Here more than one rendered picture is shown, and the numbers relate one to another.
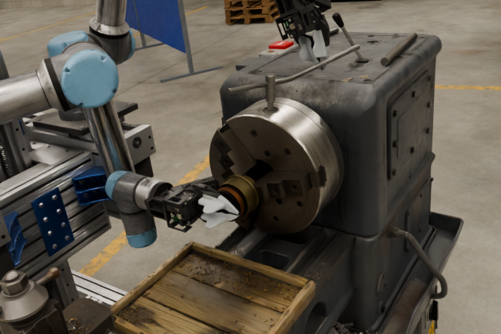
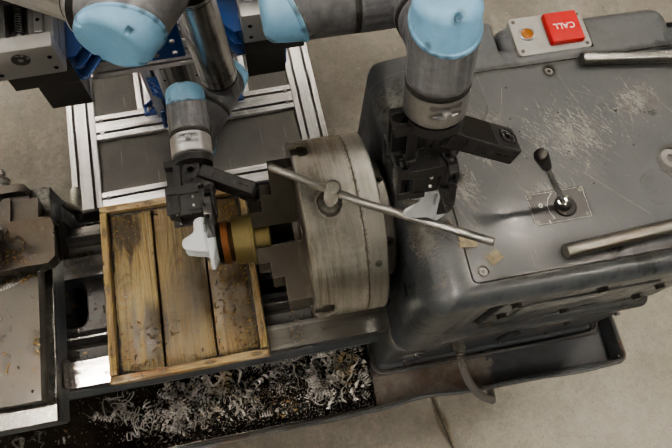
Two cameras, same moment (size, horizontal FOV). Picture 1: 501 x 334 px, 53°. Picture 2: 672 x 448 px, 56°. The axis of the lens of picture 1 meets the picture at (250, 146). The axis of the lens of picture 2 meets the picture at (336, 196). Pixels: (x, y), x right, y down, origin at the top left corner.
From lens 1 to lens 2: 98 cm
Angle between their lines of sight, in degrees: 49
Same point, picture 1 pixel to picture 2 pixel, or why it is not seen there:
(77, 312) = (32, 233)
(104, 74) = (128, 47)
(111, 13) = not seen: outside the picture
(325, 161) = (341, 301)
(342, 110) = (415, 273)
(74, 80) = (86, 35)
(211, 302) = (186, 278)
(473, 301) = (622, 370)
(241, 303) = (202, 306)
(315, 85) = not seen: hidden behind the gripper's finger
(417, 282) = (485, 364)
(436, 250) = (557, 352)
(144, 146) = not seen: hidden behind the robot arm
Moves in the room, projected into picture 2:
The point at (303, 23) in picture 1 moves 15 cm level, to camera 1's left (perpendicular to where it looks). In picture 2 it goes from (400, 184) to (313, 111)
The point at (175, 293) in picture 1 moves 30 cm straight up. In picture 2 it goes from (174, 236) to (140, 179)
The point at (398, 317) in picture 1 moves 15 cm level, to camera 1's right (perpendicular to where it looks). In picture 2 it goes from (420, 376) to (467, 419)
